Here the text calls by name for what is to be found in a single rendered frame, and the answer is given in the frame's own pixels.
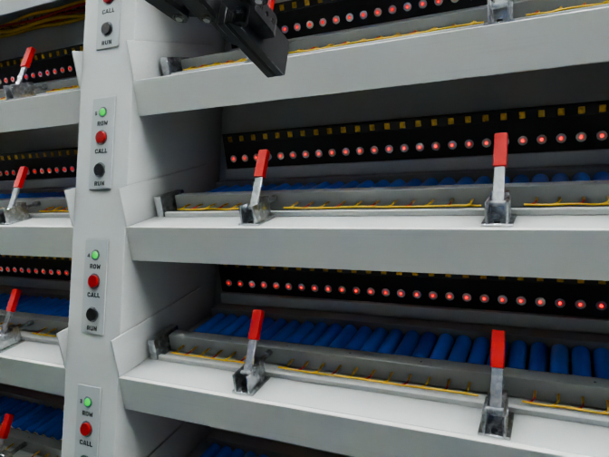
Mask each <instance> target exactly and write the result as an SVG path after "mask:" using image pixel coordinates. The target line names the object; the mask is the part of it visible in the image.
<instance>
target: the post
mask: <svg viewBox="0 0 609 457"><path fill-rule="evenodd" d="M98 3H99V0H86V6H85V22H84V39H83V56H82V88H81V106H80V122H79V140H78V156H77V173H76V190H75V207H74V223H73V241H72V273H71V290H70V306H69V324H68V340H67V357H66V374H65V391H64V408H63V440H62V457H74V450H75V434H76V416H77V399H78V384H85V385H89V386H94V387H99V388H101V410H100V428H99V446H98V457H147V456H148V455H150V454H151V453H152V452H153V451H154V450H155V449H156V448H157V447H158V446H159V445H160V444H161V443H163V442H164V441H165V440H166V439H167V438H168V437H169V436H170V435H171V434H172V433H173V432H175V431H176V430H177V429H178V428H179V427H180V426H181V425H182V424H183V423H184V422H185V421H181V420H176V419H171V418H168V417H163V416H158V415H154V414H150V413H142V412H137V411H133V410H129V409H125V407H124V402H123V398H122V394H121V387H120V382H119V377H118V374H117V370H116V365H115V362H114V357H113V352H112V349H111V340H112V339H114V338H115V337H117V336H119V335H121V334H123V333H124V332H126V331H128V330H129V329H131V328H133V327H134V326H136V325H137V324H139V323H141V322H142V321H144V320H146V319H147V318H149V317H151V316H153V315H155V314H156V313H158V312H159V311H160V310H162V309H164V308H165V307H167V306H169V305H171V304H173V303H175V302H176V301H178V300H180V299H181V298H183V297H184V296H186V295H188V294H189V293H191V292H193V291H194V290H196V289H198V288H199V287H202V286H203V288H204V293H205V299H206V304H207V310H208V316H212V313H211V307H213V306H214V305H215V289H216V266H217V264H202V263H180V262H159V261H139V260H132V258H131V250H130V245H129V241H128V236H127V231H126V227H125V222H124V217H123V213H122V208H121V200H120V195H119V191H118V188H122V187H125V186H129V185H132V184H135V183H139V182H143V181H146V180H152V179H156V178H158V177H162V176H166V175H170V174H172V173H176V172H180V171H183V170H189V169H192V168H196V167H199V166H203V165H206V164H208V168H209V175H210V180H211V186H212V189H216V188H217V184H216V182H219V176H220V153H221V131H222V108H223V107H215V108H207V109H199V110H192V111H184V112H169V113H161V114H153V115H145V116H139V111H138V106H137V101H136V96H135V92H134V86H133V80H132V77H131V68H130V62H129V57H128V52H127V47H126V43H125V40H132V41H146V42H162V43H176V44H205V45H213V48H214V54H216V53H224V52H225V40H226V39H225V38H224V37H223V36H222V35H221V34H220V33H219V32H218V31H217V30H216V29H215V27H214V26H213V25H212V24H205V23H203V22H201V21H200V20H199V19H198V18H197V17H189V18H188V21H187V22H186V23H178V22H176V21H174V20H173V19H171V18H170V17H168V16H167V15H165V14H163V13H162V12H161V11H160V10H159V9H157V8H156V7H155V6H153V5H151V4H149V3H148V2H146V1H145V0H121V15H120V33H119V46H115V47H111V48H106V49H101V50H96V38H97V21H98ZM110 96H116V105H115V123H114V142H113V159H112V177H111V189H96V190H89V176H90V158H91V141H92V107H93V99H97V98H103V97H110ZM86 239H103V240H109V248H108V266H107V285H106V302H105V320H104V335H96V334H88V333H82V332H81V330H82V296H83V279H84V261H85V244H86Z"/></svg>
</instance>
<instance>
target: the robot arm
mask: <svg viewBox="0 0 609 457"><path fill-rule="evenodd" d="M145 1H146V2H148V3H149V4H151V5H153V6H155V7H156V8H157V9H159V10H160V11H161V12H162V13H163V14H165V15H167V16H168V17H170V18H171V19H173V20H174V21H176V22H178V23H186V22H187V21H188V20H189V17H197V18H198V19H199V20H200V21H201V22H203V23H205V24H212V25H213V26H214V27H215V29H216V30H217V31H218V32H219V33H220V34H221V35H222V36H223V37H224V38H225V39H226V40H227V41H228V42H229V43H231V44H233V45H237V46H238V47H239V49H240V50H241V51H242V52H243V53H244V54H245V55H246V56H247V57H248V58H249V59H250V60H251V61H252V62H253V63H254V64H255V65H256V66H257V67H258V69H259V70H260V71H261V72H262V73H263V74H264V75H265V76H266V77H267V78H269V77H275V76H282V75H285V68H286V62H287V56H288V49H289V41H288V40H287V38H286V37H285V36H284V34H283V33H282V32H281V31H280V29H279V28H278V27H277V25H276V24H277V18H276V14H275V13H274V12H273V11H272V9H271V8H270V7H269V5H268V4H267V3H268V1H269V0H145Z"/></svg>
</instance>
